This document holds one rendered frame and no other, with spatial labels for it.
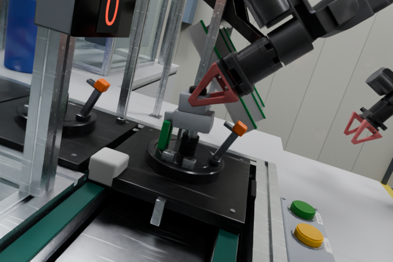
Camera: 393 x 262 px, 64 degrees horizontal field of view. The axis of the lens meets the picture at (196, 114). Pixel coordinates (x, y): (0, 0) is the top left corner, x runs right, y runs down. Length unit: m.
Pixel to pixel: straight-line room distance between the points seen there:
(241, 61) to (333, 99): 3.41
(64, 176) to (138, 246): 0.15
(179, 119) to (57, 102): 0.21
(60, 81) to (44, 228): 0.17
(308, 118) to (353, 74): 0.68
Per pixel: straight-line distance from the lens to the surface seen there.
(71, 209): 0.45
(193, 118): 0.51
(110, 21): 0.36
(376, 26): 3.91
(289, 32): 0.48
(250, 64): 0.48
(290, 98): 3.82
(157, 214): 0.47
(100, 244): 0.45
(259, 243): 0.45
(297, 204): 0.56
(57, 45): 0.37
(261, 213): 0.52
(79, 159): 0.51
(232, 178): 0.57
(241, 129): 0.52
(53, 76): 0.38
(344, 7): 0.49
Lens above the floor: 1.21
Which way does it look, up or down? 16 degrees down
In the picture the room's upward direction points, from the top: 15 degrees clockwise
